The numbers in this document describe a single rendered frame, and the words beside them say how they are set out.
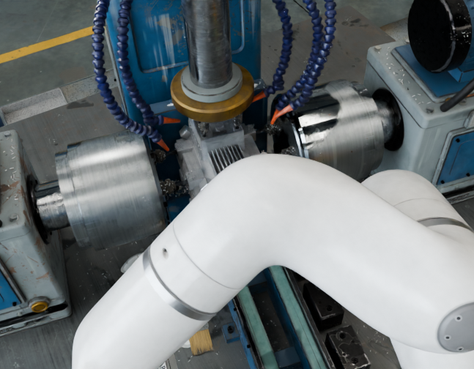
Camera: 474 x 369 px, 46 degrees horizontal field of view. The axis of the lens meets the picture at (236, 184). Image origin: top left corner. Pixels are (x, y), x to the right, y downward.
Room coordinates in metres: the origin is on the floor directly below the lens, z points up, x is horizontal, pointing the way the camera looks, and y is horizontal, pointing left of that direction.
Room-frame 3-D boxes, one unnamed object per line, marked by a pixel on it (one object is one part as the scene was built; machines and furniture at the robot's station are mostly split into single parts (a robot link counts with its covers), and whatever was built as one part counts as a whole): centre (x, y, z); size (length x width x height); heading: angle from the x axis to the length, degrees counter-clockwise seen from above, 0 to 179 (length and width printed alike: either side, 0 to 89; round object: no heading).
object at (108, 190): (0.83, 0.33, 1.04); 0.37 x 0.25 x 0.25; 106
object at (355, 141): (0.99, -0.24, 1.04); 0.41 x 0.25 x 0.25; 106
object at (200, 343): (0.65, 0.12, 0.80); 0.21 x 0.05 x 0.01; 13
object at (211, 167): (0.92, 0.03, 1.02); 0.20 x 0.19 x 0.19; 16
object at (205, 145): (0.96, 0.04, 1.11); 0.12 x 0.11 x 0.07; 16
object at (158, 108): (1.07, 0.07, 0.97); 0.30 x 0.11 x 0.34; 106
